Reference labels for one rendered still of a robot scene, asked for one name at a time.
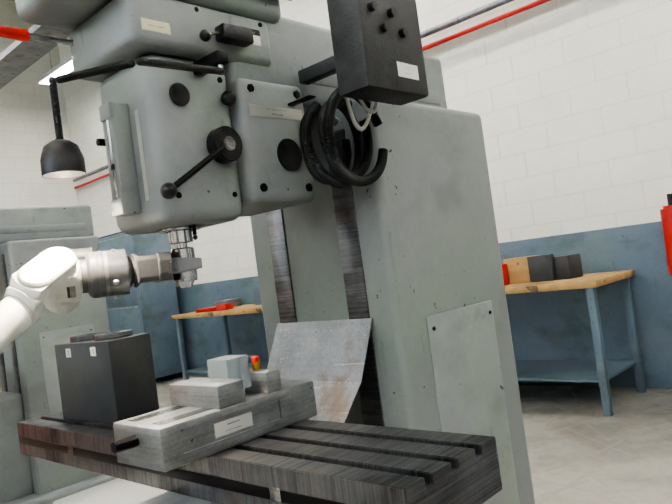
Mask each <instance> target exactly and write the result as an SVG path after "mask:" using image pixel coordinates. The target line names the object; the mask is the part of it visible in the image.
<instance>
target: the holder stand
mask: <svg viewBox="0 0 672 504"><path fill-rule="evenodd" d="M54 347H55V355H56V363H57V371H58V379H59V387H60V395H61V403H62V411H63V419H64V420H80V421H101V422H118V421H121V420H125V419H128V418H131V417H135V416H138V415H142V414H145V413H148V412H152V411H155V410H158V409H159V403H158V395H157V387H156V379H155V372H154V364H153V356H152V348H151V340H150V334H149V333H139V334H133V330H132V329H129V330H120V331H113V332H107V331H105V332H96V333H89V334H83V335H77V336H72V337H70V342H66V343H61V344H56V345H55V346H54Z"/></svg>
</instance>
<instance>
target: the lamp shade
mask: <svg viewBox="0 0 672 504"><path fill-rule="evenodd" d="M40 166H41V174H42V177H44V178H50V179H64V178H74V177H79V176H83V175H85V174H86V167H85V159H84V156H83V154H82V152H81V150H80V148H79V146H78V145H77V144H75V143H73V142H72V141H70V140H66V139H55V140H52V141H50V142H49V143H47V144H46V145H45V146H44V147H43V149H42V153H41V158H40Z"/></svg>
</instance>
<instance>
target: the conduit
mask: <svg viewBox="0 0 672 504"><path fill-rule="evenodd" d="M313 98H316V96H313V95H308V96H305V97H303V98H300V99H298V100H295V101H293V102H290V103H288V105H289V106H296V105H298V104H301V103H303V102H306V101H308V100H311V99H313ZM336 108H337V109H338V110H340V111H341V113H342V114H343V115H344V116H345V118H346V119H347V122H348V123H349V126H350V128H351V129H350V130H351V133H352V136H353V143H354V150H355V151H354V155H355V156H354V162H353V168H352V170H351V171H349V170H348V169H349V167H350V163H351V157H352V152H351V151H352V150H351V149H352V148H351V144H350V139H343V140H341V145H342V150H343V151H342V153H343V154H342V160H341V159H340V155H339V153H338V152H337V151H338V150H337V146H336V143H335V137H334V136H335V135H334V134H335V133H334V132H335V131H334V126H336V125H337V124H338V123H339V119H338V118H337V117H336V116H335V112H336ZM354 117H355V115H354ZM315 118H318V123H317V124H318V125H317V126H318V127H317V128H318V129H317V130H318V132H319V133H318V134H319V135H318V136H319V140H320V144H321V148H322V151H323V153H324V156H325V158H326V160H327V162H328V164H329V166H330V168H331V169H332V171H333V172H334V173H333V174H331V173H330V172H329V171H328V170H327V169H326V168H325V167H324V165H323V164H322V162H321V161H320V159H319V158H318V156H317V154H316V151H315V149H314V148H315V147H314V144H313V140H312V139H313V138H312V126H313V121H314V119H315ZM355 119H356V117H355ZM365 120H366V118H364V119H362V120H360V121H358V120H357V119H356V122H357V123H359V124H360V127H362V126H363V125H364V123H365ZM370 120H371V122H372V124H373V126H374V127H377V126H379V125H381V124H382V123H383V122H382V121H381V119H380V117H379V115H378V112H377V111H376V113H374V114H372V115H371V119H370ZM359 124H358V125H359ZM299 129H300V130H299V138H300V139H299V140H300V148H301V153H302V157H303V159H304V162H305V164H306V166H307V168H308V170H309V172H310V173H311V175H312V176H313V178H314V179H315V180H317V181H318V182H320V183H322V184H326V185H331V186H333V187H335V188H339V189H346V188H350V187H351V186H353V185H354V186H359V187H361V186H362V187H363V186H368V185H370V184H372V183H374V182H375V181H377V180H378V178H380V177H381V175H382V173H383V171H384V170H385V167H386V164H387V157H388V150H387V149H386V148H380V149H378V158H377V162H376V165H375V167H374V169H373V170H372V171H371V172H370V173H369V174H368V175H365V173H366V172H367V170H368V169H369V166H370V164H371V161H372V157H373V149H374V148H373V147H374V146H373V145H374V144H373V143H374V142H373V141H374V140H373V134H372V133H373V132H372V130H371V129H372V128H371V126H370V124H368V126H367V127H366V129H365V130H363V131H362V132H363V135H364V136H363V137H364V145H363V141H362V140H363V139H362V134H361V131H359V130H357V129H356V128H355V127H354V125H353V123H352V121H351V118H350V116H349V113H348V109H347V106H346V102H345V98H343V97H341V96H340V94H339V89H338V88H337V89H335V90H334V91H333V93H332V94H331V95H330V97H329V99H328V100H327V101H326V102H325V103H324V104H323V105H322V107H321V104H320V103H319V102H316V101H314V102H313V103H312V104H311V105H310V107H309V108H308V110H307V111H306V113H305V114H304V116H303V118H302V120H301V123H300V128H299ZM363 146H364V147H363ZM363 148H364V149H363ZM363 150H364V151H363ZM363 152H364V153H363ZM364 175H365V176H364Z"/></svg>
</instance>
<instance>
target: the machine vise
mask: <svg viewBox="0 0 672 504"><path fill-rule="evenodd" d="M249 370H250V377H251V385H252V386H251V387H247V388H245V396H246V401H244V402H241V403H238V404H235V405H231V406H228V407H225V408H222V409H213V408H201V407H189V406H177V405H172V406H169V407H166V408H162V409H159V410H155V411H152V412H148V413H145V414H142V415H138V416H135V417H131V418H128V419H125V420H121V421H118V422H115V423H113V430H114V438H115V441H118V440H121V439H124V438H127V437H130V436H134V435H136V436H137V437H138V439H139V445H138V446H137V447H135V448H132V449H129V450H126V451H123V452H120V453H117V461H118V463H123V464H128V465H133V466H137V467H142V468H147V469H151V470H156V471H161V472H168V471H170V470H173V469H176V468H178V467H181V466H184V465H186V464H189V463H191V462H194V461H197V460H199V459H202V458H205V457H207V456H210V455H213V454H215V453H218V452H220V451H223V450H226V449H228V448H231V447H234V446H236V445H239V444H242V443H244V442H247V441H249V440H252V439H255V438H257V437H260V436H263V435H265V434H268V433H271V432H273V431H276V430H278V429H281V428H284V427H286V426H289V425H292V424H294V423H297V422H300V421H302V420H305V419H308V418H310V417H313V416H315V415H317V408H316V400H315V393H314V385H313V381H312V380H288V379H280V372H279V369H259V370H252V368H249Z"/></svg>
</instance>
